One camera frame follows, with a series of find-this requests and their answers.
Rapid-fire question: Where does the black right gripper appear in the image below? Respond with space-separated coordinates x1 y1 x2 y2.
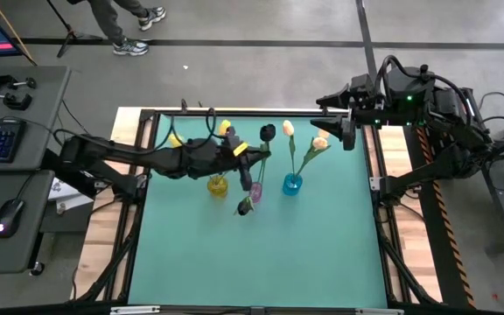
310 73 388 152

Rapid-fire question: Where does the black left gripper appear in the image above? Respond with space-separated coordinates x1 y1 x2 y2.
188 133 273 193

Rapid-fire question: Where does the dark purple tulip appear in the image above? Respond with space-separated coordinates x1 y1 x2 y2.
254 123 277 187
233 195 256 217

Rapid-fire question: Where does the purple glass vase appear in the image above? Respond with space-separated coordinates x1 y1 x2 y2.
248 181 263 205

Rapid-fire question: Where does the yellow glass vase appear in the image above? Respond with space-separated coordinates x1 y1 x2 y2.
206 174 230 199

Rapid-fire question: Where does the blue glass vase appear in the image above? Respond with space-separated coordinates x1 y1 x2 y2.
282 172 305 197

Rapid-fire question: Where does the teal table mat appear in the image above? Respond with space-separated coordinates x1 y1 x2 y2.
127 114 389 310

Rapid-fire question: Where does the yellow black hazard tape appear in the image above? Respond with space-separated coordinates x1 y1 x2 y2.
413 126 476 310

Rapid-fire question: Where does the person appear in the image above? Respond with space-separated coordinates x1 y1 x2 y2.
66 0 168 57

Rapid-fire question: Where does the grey desk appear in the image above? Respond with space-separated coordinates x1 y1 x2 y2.
0 169 56 276
0 65 72 172

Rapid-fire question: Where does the black tripod stand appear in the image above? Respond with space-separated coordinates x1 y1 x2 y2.
44 0 104 60

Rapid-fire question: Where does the black clamp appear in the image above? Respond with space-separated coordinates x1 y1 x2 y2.
0 89 33 111
0 73 38 91

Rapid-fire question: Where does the black computer mouse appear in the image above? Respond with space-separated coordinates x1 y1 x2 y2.
0 198 26 240

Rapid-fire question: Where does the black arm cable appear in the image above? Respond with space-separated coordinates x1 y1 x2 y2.
52 99 218 154

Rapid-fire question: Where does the black metal table frame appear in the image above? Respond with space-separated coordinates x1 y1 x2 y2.
72 107 444 315

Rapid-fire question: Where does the silver bracket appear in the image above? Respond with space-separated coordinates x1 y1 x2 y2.
109 305 161 315
354 308 405 315

